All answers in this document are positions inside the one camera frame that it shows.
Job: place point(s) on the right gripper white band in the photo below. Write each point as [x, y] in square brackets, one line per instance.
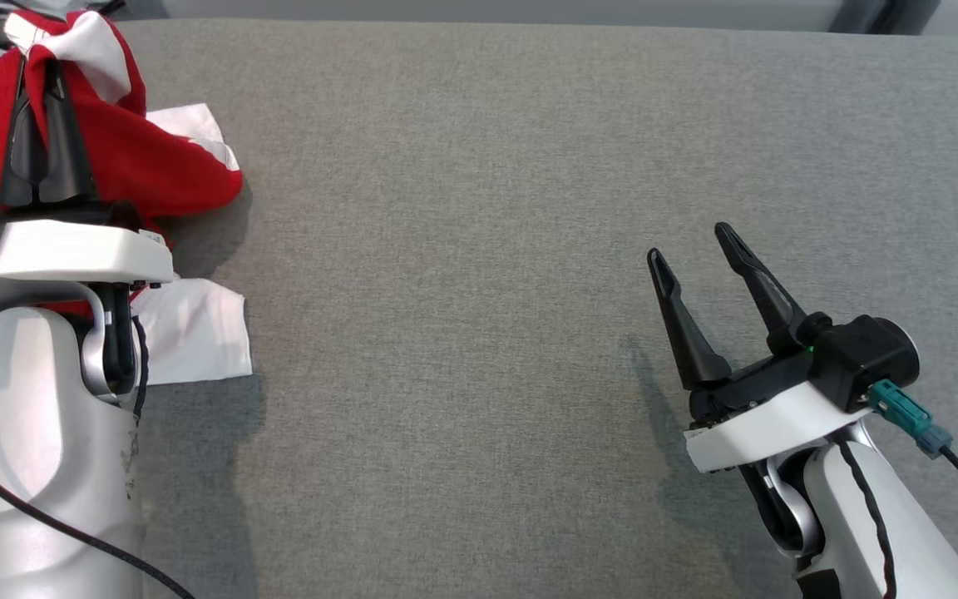
[770, 424]

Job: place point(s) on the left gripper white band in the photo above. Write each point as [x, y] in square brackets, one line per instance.
[71, 254]

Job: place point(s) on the red jersey white sleeves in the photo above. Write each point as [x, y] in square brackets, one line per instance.
[196, 333]

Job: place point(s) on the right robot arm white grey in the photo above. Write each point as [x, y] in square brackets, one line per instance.
[920, 541]

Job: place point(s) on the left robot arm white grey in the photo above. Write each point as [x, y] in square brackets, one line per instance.
[38, 466]

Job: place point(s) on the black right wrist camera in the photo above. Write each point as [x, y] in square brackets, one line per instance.
[861, 358]

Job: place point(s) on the grey double partition post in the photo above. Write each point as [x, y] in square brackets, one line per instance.
[882, 15]

